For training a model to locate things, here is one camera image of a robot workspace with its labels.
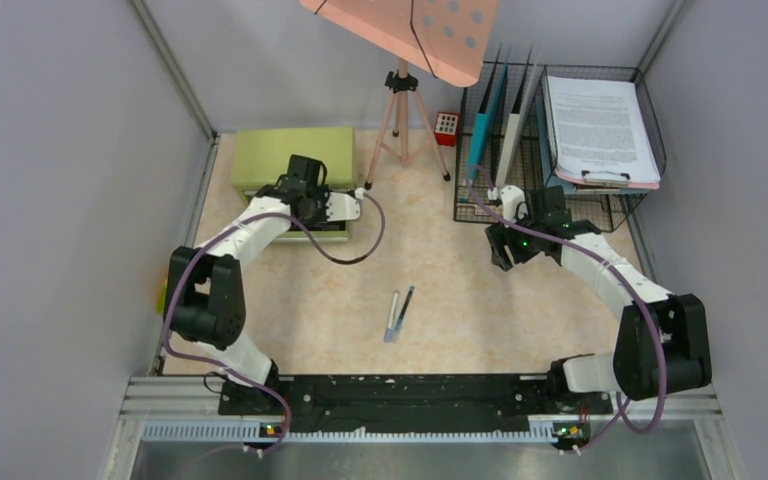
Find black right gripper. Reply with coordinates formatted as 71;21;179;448
487;205;545;271

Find green metal drawer box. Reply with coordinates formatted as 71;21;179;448
231;126;357;204

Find light blue clipboard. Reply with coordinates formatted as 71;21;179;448
534;94;649;196

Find teal file folder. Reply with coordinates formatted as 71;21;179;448
466;46;510;183

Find grey white file folder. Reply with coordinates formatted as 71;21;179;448
494;43;540;187

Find teal gel pen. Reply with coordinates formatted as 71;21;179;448
393;285;415;338

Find grey white marker pen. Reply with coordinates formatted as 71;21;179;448
384;290;400;343

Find black wire mesh file rack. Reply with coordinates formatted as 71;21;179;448
453;61;667;232

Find pink clipboard with papers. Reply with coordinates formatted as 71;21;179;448
544;75;661;190

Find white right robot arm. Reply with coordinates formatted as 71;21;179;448
485;185;712;412

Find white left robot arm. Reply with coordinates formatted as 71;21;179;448
162;154;329;414

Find red white small box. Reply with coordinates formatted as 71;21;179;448
434;111;461;147

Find pink perforated board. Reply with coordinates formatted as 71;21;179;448
299;0;499;87

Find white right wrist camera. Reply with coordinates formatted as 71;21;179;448
487;185;528;223

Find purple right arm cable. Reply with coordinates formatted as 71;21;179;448
466;164;669;455

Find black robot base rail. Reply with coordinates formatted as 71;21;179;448
218;374;613;434

